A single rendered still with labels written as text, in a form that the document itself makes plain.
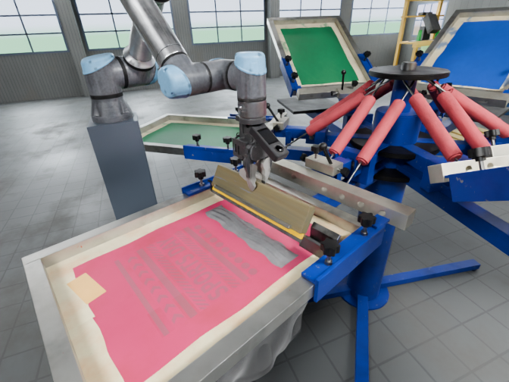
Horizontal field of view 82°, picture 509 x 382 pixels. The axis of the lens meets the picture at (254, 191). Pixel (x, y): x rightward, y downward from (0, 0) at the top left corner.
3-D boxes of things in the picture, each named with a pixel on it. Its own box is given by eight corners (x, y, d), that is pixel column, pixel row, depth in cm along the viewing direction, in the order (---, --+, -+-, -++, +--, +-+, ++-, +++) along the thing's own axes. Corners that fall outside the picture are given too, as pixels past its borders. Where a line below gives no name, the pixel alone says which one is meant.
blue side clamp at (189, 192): (191, 209, 104) (188, 192, 100) (184, 204, 107) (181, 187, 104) (254, 181, 121) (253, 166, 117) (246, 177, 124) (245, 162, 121)
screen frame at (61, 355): (88, 493, 40) (79, 482, 38) (26, 268, 78) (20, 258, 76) (379, 239, 84) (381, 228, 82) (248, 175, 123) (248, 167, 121)
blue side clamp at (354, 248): (316, 303, 67) (318, 281, 63) (299, 290, 70) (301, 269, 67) (381, 244, 84) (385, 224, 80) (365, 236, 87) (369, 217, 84)
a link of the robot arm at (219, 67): (188, 60, 76) (214, 62, 69) (222, 56, 83) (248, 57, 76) (192, 91, 80) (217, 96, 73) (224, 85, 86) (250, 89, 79)
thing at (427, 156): (448, 223, 93) (459, 191, 87) (273, 157, 145) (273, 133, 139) (510, 153, 139) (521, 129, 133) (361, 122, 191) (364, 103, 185)
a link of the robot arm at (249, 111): (272, 98, 74) (248, 104, 70) (272, 117, 77) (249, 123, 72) (253, 95, 79) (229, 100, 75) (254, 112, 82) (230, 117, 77)
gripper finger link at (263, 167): (260, 176, 92) (255, 151, 87) (273, 183, 88) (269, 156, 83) (252, 181, 91) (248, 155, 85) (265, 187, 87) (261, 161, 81)
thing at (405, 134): (375, 329, 163) (444, 70, 97) (317, 288, 190) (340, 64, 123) (407, 290, 186) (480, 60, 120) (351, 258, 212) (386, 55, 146)
